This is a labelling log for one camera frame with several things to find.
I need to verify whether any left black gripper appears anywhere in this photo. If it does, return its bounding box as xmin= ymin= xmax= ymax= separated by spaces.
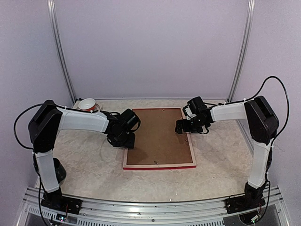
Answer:
xmin=111 ymin=130 xmax=135 ymax=149

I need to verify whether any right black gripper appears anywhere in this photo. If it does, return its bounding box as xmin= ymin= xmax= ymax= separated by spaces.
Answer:
xmin=175 ymin=115 xmax=206 ymax=134

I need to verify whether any brown cardboard backing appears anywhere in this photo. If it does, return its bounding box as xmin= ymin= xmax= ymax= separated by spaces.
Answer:
xmin=126 ymin=109 xmax=193 ymax=165

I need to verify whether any wooden red picture frame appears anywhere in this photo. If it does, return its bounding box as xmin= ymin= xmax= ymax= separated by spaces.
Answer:
xmin=122 ymin=107 xmax=197 ymax=170

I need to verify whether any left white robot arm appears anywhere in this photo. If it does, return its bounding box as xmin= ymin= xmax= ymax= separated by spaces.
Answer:
xmin=28 ymin=100 xmax=141 ymax=210

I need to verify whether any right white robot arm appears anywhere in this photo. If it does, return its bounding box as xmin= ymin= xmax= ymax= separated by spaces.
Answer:
xmin=175 ymin=96 xmax=279 ymax=189

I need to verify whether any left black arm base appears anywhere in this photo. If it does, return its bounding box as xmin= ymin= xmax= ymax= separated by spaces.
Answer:
xmin=41 ymin=187 xmax=82 ymax=215

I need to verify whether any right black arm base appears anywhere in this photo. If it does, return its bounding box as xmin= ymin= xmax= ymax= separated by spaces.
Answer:
xmin=225 ymin=182 xmax=267 ymax=214

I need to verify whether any grey round plate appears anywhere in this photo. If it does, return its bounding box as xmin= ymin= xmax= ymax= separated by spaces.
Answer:
xmin=93 ymin=103 xmax=103 ymax=112

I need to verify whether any orange white bowl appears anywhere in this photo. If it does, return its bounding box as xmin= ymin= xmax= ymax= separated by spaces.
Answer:
xmin=78 ymin=98 xmax=96 ymax=112

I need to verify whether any black cylindrical cup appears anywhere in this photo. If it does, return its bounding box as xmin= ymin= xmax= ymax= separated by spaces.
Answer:
xmin=53 ymin=158 xmax=66 ymax=184

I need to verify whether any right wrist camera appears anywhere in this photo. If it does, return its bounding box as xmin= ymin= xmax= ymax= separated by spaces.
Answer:
xmin=182 ymin=97 xmax=207 ymax=118

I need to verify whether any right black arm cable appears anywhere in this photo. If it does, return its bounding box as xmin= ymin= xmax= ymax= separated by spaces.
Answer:
xmin=204 ymin=75 xmax=290 ymax=142

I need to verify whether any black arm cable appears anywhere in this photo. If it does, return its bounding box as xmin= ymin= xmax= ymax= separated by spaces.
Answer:
xmin=13 ymin=103 xmax=45 ymax=149
xmin=204 ymin=75 xmax=290 ymax=142

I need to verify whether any aluminium front rail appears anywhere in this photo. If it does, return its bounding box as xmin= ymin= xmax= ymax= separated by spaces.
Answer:
xmin=15 ymin=186 xmax=290 ymax=226

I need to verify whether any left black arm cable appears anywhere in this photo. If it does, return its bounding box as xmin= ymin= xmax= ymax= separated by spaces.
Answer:
xmin=13 ymin=103 xmax=45 ymax=149

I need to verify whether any right aluminium post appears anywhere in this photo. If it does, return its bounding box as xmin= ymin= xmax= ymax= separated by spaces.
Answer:
xmin=227 ymin=0 xmax=255 ymax=102

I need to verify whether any aluminium post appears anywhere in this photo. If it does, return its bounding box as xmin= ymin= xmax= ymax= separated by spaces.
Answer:
xmin=47 ymin=0 xmax=77 ymax=104
xmin=227 ymin=0 xmax=255 ymax=102

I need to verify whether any left aluminium post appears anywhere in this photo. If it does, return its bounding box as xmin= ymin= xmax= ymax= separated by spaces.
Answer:
xmin=47 ymin=0 xmax=77 ymax=104

